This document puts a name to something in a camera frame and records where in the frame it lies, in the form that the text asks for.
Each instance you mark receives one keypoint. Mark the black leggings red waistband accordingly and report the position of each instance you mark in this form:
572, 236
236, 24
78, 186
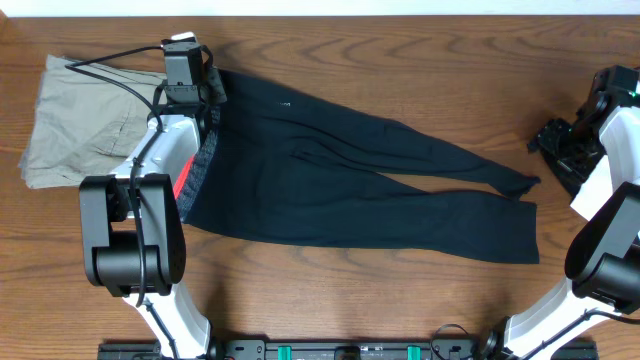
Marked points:
287, 168

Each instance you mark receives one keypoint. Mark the black and white garment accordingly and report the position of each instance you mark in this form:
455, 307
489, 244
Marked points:
587, 197

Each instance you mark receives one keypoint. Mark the folded khaki trousers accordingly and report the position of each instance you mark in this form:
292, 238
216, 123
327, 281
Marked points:
83, 126

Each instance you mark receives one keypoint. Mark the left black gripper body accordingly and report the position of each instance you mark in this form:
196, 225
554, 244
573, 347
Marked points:
213, 92

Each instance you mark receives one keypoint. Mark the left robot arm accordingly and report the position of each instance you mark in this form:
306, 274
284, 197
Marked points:
131, 219

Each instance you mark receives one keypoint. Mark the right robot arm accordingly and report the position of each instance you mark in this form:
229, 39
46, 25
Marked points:
601, 268

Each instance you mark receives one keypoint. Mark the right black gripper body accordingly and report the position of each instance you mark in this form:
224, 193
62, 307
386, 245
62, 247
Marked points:
572, 150

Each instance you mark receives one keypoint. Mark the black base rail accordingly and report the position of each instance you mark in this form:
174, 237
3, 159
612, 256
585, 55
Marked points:
261, 350

